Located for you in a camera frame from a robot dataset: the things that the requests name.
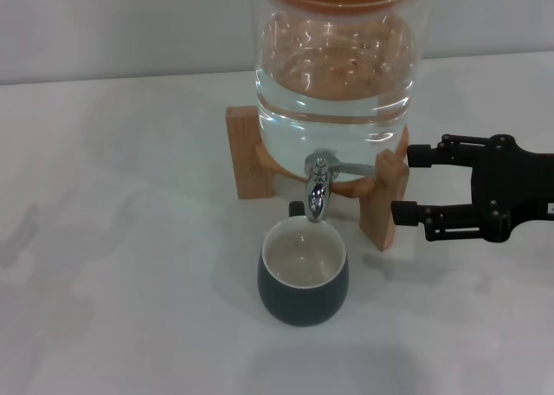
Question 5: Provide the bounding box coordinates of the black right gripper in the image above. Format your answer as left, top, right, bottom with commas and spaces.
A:
390, 133, 554, 243

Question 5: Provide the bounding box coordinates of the wooden dispenser stand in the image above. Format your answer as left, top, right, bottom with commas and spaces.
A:
225, 105, 410, 252

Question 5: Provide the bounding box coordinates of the clear glass water dispenser jar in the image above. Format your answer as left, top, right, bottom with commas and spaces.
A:
253, 0, 430, 185

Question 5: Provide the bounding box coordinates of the chrome faucet with lever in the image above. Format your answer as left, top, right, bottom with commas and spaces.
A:
302, 151, 376, 222

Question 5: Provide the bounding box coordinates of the black ceramic cup white inside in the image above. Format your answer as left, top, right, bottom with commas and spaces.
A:
257, 200, 350, 327

